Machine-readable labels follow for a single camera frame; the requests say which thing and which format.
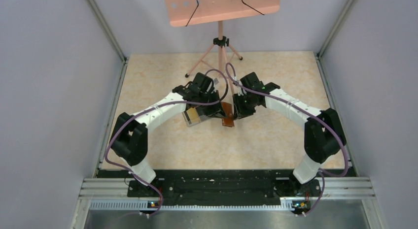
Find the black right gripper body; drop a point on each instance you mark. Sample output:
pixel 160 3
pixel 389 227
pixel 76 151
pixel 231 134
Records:
pixel 244 104

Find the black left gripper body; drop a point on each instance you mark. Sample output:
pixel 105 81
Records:
pixel 211 110

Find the brown leather card holder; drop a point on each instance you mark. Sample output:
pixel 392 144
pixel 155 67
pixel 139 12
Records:
pixel 228 120

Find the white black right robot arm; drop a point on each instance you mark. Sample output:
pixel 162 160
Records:
pixel 323 133

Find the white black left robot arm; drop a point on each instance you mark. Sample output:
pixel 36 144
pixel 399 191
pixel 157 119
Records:
pixel 129 139

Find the clear acrylic card box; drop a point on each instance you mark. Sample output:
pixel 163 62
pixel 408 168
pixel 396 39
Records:
pixel 188 124

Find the yellow card in box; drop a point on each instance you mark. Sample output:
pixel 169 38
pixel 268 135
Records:
pixel 193 115

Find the pink music stand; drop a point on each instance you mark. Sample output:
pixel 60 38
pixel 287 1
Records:
pixel 183 13

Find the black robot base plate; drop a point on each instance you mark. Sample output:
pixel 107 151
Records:
pixel 221 188

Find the aluminium frame rail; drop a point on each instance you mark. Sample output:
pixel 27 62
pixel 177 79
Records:
pixel 108 194

